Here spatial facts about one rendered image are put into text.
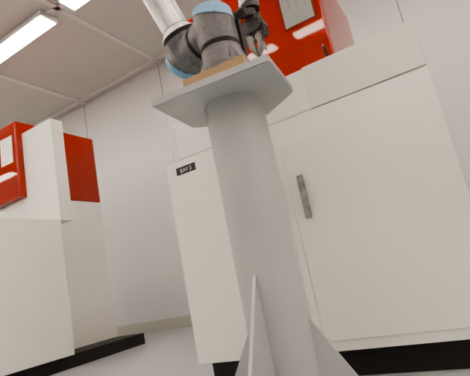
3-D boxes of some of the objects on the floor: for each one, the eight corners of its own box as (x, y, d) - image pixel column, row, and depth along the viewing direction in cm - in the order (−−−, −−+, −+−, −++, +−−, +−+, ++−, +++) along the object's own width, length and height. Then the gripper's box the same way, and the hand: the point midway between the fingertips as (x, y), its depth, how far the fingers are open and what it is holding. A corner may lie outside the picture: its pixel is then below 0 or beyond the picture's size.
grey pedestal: (386, 510, 57) (262, -7, 74) (125, 506, 72) (73, 80, 90) (398, 390, 103) (321, 89, 121) (239, 403, 119) (189, 136, 136)
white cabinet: (277, 346, 198) (243, 182, 216) (509, 321, 154) (443, 117, 171) (199, 390, 143) (162, 165, 161) (526, 372, 98) (426, 63, 116)
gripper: (265, 7, 158) (278, 57, 154) (245, 19, 162) (257, 68, 158) (255, -3, 151) (268, 49, 146) (234, 9, 155) (245, 60, 151)
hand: (258, 53), depth 150 cm, fingers closed
